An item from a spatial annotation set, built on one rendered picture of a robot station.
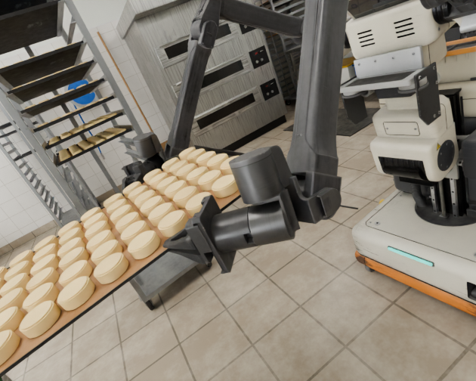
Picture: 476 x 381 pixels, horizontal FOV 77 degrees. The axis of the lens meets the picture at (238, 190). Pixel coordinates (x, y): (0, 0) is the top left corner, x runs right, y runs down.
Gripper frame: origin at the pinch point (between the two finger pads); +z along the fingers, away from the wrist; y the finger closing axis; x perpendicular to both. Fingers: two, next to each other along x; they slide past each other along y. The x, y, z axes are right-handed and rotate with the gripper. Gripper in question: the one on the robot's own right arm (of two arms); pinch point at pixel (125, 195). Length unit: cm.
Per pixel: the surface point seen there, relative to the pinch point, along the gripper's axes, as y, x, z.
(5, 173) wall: -8, -348, -215
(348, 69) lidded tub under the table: -68, 83, -372
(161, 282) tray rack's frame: -85, -69, -57
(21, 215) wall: -64, -361, -203
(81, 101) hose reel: 30, -243, -289
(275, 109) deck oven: -86, -23, -367
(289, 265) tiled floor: -102, 8, -72
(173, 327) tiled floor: -99, -58, -35
